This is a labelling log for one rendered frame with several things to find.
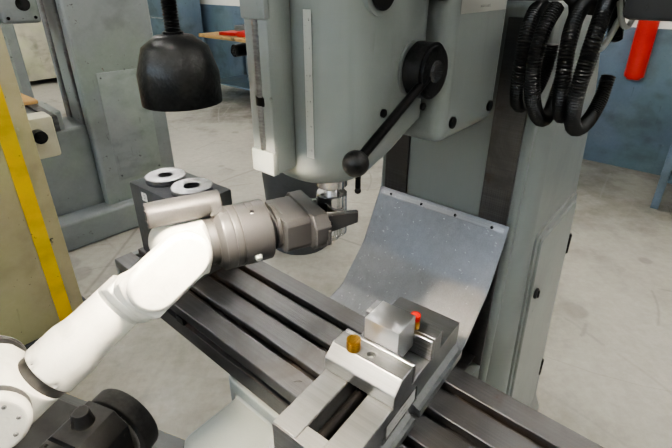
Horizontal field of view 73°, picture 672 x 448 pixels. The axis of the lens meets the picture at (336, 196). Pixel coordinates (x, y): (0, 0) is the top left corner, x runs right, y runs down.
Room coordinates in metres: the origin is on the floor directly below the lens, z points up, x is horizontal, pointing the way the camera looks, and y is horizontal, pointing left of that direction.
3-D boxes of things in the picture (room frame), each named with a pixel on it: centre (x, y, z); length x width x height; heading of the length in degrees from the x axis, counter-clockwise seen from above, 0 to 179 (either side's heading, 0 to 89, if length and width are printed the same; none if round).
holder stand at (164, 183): (0.95, 0.36, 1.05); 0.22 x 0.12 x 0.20; 52
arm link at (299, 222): (0.58, 0.09, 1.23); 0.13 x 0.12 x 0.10; 28
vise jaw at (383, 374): (0.50, -0.05, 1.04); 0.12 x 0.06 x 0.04; 53
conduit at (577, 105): (0.70, -0.32, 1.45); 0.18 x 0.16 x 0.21; 140
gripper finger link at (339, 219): (0.60, -0.01, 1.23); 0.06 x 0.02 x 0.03; 118
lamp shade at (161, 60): (0.42, 0.14, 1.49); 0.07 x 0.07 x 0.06
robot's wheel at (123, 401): (0.82, 0.57, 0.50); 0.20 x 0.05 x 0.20; 69
